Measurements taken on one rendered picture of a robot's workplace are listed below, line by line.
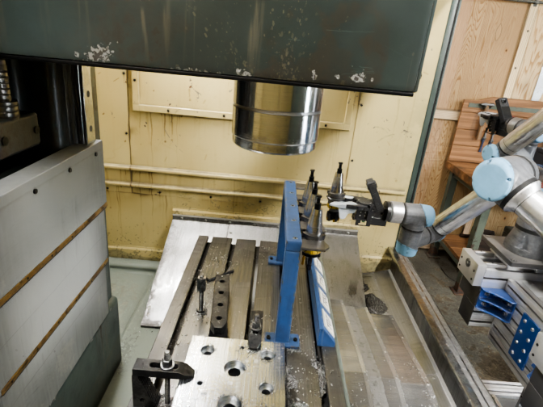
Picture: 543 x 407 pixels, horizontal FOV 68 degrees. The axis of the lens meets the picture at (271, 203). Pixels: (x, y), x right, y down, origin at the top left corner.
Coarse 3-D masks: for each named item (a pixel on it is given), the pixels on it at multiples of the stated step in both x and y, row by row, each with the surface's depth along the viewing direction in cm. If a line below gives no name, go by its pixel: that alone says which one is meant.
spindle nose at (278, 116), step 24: (240, 96) 67; (264, 96) 64; (288, 96) 64; (312, 96) 66; (240, 120) 68; (264, 120) 65; (288, 120) 65; (312, 120) 68; (240, 144) 70; (264, 144) 67; (288, 144) 67; (312, 144) 71
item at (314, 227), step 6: (312, 210) 103; (318, 210) 102; (312, 216) 103; (318, 216) 102; (312, 222) 103; (318, 222) 103; (306, 228) 105; (312, 228) 103; (318, 228) 103; (312, 234) 103; (318, 234) 104
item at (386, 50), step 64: (0, 0) 55; (64, 0) 55; (128, 0) 55; (192, 0) 55; (256, 0) 55; (320, 0) 54; (384, 0) 54; (128, 64) 58; (192, 64) 58; (256, 64) 58; (320, 64) 58; (384, 64) 57
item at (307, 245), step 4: (304, 240) 102; (308, 240) 102; (312, 240) 103; (304, 244) 100; (308, 244) 100; (312, 244) 101; (316, 244) 101; (320, 244) 101; (324, 244) 101; (304, 248) 98; (308, 248) 99; (312, 248) 99; (316, 248) 99; (320, 248) 99; (324, 248) 99; (328, 248) 100
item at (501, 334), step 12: (504, 288) 149; (516, 288) 142; (528, 288) 142; (540, 288) 143; (516, 300) 142; (528, 300) 135; (540, 300) 136; (516, 312) 141; (528, 312) 135; (540, 312) 129; (492, 324) 155; (504, 324) 149; (516, 324) 142; (540, 324) 129; (492, 336) 156; (504, 336) 147; (504, 348) 146; (504, 360) 145; (528, 360) 133; (516, 372) 138; (528, 372) 132
